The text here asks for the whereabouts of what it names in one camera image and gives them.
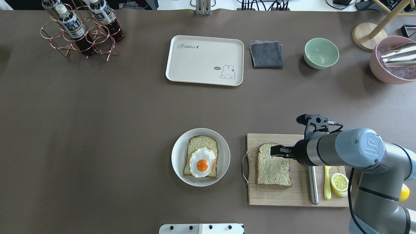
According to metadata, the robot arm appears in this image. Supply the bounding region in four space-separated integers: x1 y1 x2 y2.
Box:
270 128 416 234

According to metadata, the lower yellow lemon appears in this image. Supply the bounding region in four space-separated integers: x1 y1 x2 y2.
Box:
399 183 410 202

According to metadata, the pink bowl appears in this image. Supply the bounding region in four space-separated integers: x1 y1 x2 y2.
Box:
370 36 415 85

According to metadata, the grey folded cloth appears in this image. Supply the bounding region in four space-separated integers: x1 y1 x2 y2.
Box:
249 40 284 68

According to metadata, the lower right tea bottle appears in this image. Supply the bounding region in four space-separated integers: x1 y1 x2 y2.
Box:
55 4 95 56

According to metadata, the white round plate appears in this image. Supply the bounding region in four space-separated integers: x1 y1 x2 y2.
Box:
171 128 230 187

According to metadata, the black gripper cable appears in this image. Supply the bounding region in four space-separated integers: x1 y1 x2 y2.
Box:
328 121 369 234

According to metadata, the tea bottle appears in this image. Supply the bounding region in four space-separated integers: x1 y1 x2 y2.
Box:
89 0 125 42
41 0 61 20
55 4 95 56

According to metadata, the upper tea bottle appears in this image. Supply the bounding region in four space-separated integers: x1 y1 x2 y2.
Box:
89 0 125 42

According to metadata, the steel cylinder muddler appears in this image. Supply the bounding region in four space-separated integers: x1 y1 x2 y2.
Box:
307 166 319 205

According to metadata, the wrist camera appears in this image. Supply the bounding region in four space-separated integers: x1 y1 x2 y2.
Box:
296 114 329 141

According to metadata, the cream rabbit tray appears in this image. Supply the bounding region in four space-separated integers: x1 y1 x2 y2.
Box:
165 35 245 86

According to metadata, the lower left tea bottle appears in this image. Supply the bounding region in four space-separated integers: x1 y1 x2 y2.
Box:
41 0 61 20

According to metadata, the bread slice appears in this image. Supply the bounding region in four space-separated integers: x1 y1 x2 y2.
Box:
256 143 293 187
183 135 219 178

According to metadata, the wooden stand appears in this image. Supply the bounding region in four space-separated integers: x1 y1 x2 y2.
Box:
352 0 415 52

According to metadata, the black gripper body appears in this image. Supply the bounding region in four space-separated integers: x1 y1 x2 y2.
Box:
282 140 309 166

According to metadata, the green bowl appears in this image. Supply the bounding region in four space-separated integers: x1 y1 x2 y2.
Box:
303 38 339 69

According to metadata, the half lemon slice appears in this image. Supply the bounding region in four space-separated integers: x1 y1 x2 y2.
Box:
330 172 349 197

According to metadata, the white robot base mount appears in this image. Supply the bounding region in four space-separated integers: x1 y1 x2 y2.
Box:
159 223 245 234

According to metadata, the bamboo cutting board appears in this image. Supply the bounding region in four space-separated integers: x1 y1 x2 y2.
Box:
242 133 350 207

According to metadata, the yellow plastic knife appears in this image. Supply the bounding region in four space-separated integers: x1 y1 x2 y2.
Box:
324 166 332 200

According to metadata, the copper wire bottle rack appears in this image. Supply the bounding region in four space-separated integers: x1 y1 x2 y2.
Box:
41 0 121 61

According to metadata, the steel scoop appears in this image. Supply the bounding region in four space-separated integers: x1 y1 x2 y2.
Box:
381 43 416 67

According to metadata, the fried egg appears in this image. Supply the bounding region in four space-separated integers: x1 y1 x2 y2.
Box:
189 147 216 178

